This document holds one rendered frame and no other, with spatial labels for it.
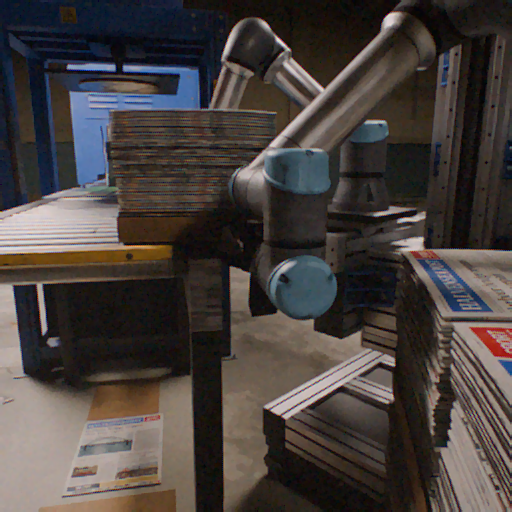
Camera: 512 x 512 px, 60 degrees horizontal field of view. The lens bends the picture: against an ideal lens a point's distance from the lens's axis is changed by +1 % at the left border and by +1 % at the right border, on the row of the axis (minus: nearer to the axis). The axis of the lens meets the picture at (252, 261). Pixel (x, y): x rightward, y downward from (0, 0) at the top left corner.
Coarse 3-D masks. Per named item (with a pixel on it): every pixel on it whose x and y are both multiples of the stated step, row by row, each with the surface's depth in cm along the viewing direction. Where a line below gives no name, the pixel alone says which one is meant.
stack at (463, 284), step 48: (432, 288) 42; (480, 288) 42; (432, 336) 41; (480, 336) 31; (432, 384) 39; (480, 384) 27; (432, 432) 38; (480, 432) 27; (432, 480) 39; (480, 480) 28
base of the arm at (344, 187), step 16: (352, 176) 115; (368, 176) 114; (336, 192) 121; (352, 192) 115; (368, 192) 114; (384, 192) 116; (336, 208) 118; (352, 208) 114; (368, 208) 114; (384, 208) 115
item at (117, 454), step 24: (96, 432) 158; (120, 432) 158; (144, 432) 158; (96, 456) 145; (120, 456) 145; (144, 456) 145; (72, 480) 134; (96, 480) 134; (120, 480) 134; (144, 480) 134
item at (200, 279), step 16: (192, 256) 69; (208, 256) 69; (192, 272) 68; (208, 272) 68; (192, 288) 69; (208, 288) 69; (192, 304) 69; (208, 304) 70; (192, 320) 70; (208, 320) 70
